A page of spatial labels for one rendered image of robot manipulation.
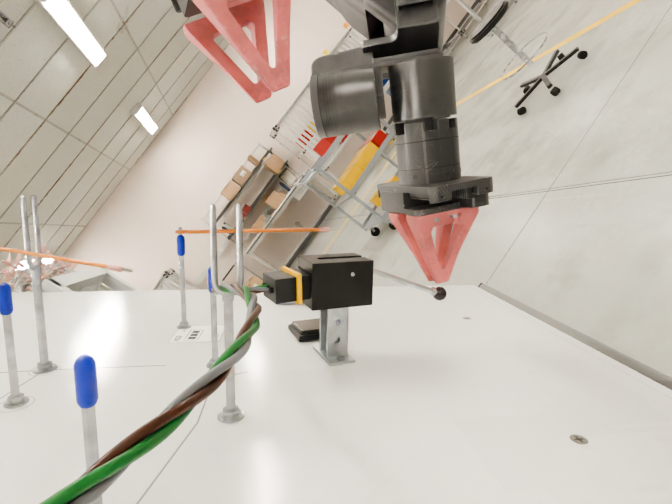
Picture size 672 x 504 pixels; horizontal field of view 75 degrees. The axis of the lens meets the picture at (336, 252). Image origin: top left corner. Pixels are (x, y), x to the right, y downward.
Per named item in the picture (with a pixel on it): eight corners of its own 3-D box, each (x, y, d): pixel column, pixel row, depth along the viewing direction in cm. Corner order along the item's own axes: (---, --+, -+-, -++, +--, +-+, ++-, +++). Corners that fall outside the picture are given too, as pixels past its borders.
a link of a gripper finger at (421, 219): (425, 296, 40) (415, 194, 37) (387, 279, 46) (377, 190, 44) (485, 279, 42) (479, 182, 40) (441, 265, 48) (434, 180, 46)
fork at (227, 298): (243, 407, 30) (239, 202, 28) (248, 420, 29) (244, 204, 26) (214, 412, 30) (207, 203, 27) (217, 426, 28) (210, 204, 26)
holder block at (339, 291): (372, 305, 38) (374, 260, 37) (312, 311, 36) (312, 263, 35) (353, 293, 42) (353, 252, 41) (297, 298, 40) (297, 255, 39)
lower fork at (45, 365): (39, 364, 37) (22, 194, 34) (62, 363, 37) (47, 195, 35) (26, 375, 35) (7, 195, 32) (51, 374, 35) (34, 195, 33)
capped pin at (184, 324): (194, 327, 46) (190, 226, 45) (180, 330, 45) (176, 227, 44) (187, 324, 47) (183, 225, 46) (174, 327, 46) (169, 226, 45)
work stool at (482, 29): (518, 125, 330) (452, 64, 315) (528, 86, 363) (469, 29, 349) (587, 74, 286) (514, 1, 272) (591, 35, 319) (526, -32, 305)
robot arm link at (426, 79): (456, 38, 35) (448, 52, 41) (371, 52, 36) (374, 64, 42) (462, 126, 37) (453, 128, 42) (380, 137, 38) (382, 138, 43)
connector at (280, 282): (327, 296, 37) (326, 273, 37) (273, 304, 35) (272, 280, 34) (311, 288, 40) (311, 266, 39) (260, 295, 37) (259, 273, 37)
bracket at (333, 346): (355, 362, 38) (357, 307, 37) (330, 366, 37) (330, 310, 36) (335, 344, 42) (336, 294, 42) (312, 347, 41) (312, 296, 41)
